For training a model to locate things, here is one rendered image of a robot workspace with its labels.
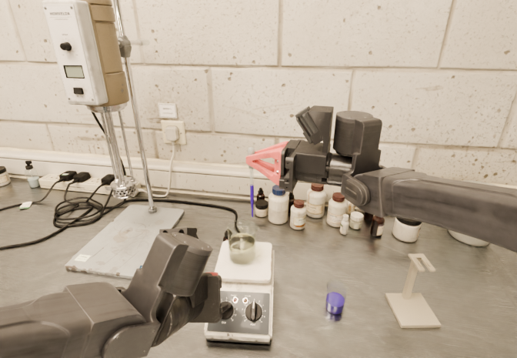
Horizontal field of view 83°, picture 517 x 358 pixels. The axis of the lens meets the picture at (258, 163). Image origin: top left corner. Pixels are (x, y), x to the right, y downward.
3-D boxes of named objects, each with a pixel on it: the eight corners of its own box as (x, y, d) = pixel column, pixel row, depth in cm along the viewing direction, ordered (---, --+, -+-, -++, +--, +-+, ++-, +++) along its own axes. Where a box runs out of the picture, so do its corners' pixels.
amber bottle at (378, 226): (368, 234, 86) (372, 210, 83) (371, 229, 89) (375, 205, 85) (380, 239, 84) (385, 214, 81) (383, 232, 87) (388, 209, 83)
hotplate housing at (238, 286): (271, 347, 55) (272, 317, 52) (204, 342, 56) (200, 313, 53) (274, 263, 75) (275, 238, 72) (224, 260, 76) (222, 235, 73)
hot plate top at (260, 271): (271, 284, 59) (271, 280, 59) (212, 281, 60) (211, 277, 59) (272, 245, 70) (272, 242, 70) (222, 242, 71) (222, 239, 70)
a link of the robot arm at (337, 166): (323, 152, 47) (368, 157, 45) (328, 141, 52) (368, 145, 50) (320, 189, 50) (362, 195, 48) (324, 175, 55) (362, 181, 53)
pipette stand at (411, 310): (440, 327, 59) (458, 279, 54) (401, 328, 59) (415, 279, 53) (419, 295, 66) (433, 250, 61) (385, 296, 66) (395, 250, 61)
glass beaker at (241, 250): (225, 268, 62) (223, 235, 59) (230, 248, 68) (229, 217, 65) (258, 270, 62) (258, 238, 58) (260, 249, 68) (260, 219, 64)
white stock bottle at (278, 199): (284, 226, 90) (285, 194, 85) (265, 222, 92) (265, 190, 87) (290, 215, 95) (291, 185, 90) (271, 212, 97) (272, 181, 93)
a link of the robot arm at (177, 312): (168, 269, 41) (140, 278, 34) (202, 288, 40) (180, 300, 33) (147, 317, 40) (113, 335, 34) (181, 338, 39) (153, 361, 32)
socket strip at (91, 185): (134, 197, 106) (132, 186, 104) (40, 188, 112) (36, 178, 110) (142, 190, 111) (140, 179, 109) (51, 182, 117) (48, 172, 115)
